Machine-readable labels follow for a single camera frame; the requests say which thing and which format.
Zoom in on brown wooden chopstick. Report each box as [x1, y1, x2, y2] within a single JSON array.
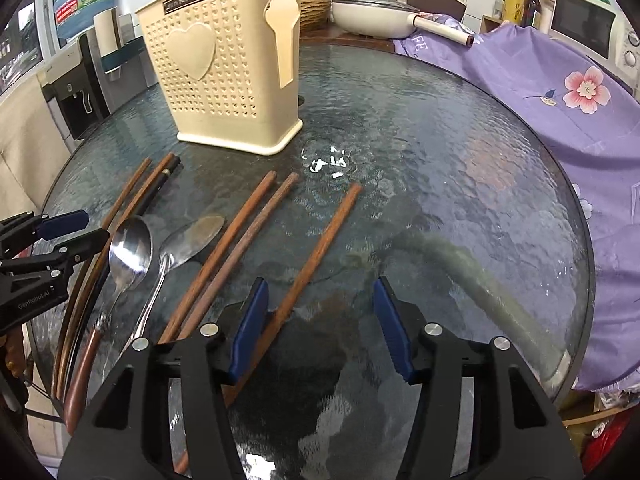
[[158, 170, 277, 346], [51, 157, 152, 398], [222, 183, 363, 406], [176, 172, 300, 343]]

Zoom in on white microwave oven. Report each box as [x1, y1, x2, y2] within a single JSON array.
[[550, 0, 640, 77]]

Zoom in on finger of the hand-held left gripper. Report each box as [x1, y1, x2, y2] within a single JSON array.
[[0, 229, 111, 293], [0, 211, 91, 257]]

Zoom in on woven basket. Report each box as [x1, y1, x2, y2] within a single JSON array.
[[300, 0, 333, 31]]

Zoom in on stack of white paper cups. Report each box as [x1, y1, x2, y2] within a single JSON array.
[[94, 10, 121, 58]]

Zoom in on grey water dispenser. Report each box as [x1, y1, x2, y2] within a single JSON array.
[[41, 37, 110, 145]]

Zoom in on all-metal spoon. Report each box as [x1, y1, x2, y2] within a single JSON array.
[[131, 214, 227, 352]]

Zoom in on dark utensil handles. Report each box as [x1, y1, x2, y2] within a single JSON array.
[[56, 152, 176, 401]]

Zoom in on beige plastic utensil holder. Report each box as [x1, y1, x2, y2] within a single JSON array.
[[135, 0, 306, 156]]

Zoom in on teal cup holder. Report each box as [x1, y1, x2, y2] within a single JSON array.
[[100, 37, 151, 80]]

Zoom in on white electric pan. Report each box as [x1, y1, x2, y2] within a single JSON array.
[[331, 0, 422, 39]]

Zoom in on purple floral cloth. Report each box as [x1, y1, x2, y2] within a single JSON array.
[[392, 15, 640, 392]]

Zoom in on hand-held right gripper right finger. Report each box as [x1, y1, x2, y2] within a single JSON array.
[[372, 276, 586, 480]]

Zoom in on red bag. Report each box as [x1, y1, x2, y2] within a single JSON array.
[[581, 404, 632, 477]]

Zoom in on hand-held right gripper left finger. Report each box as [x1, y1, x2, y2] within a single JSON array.
[[57, 276, 271, 480]]

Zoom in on white printed roll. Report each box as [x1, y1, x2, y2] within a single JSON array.
[[412, 14, 475, 47]]

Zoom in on wooden-handled metal spoon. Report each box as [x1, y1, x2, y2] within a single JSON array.
[[64, 215, 153, 435]]

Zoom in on beige cloth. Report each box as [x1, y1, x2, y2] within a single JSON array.
[[0, 79, 72, 217]]

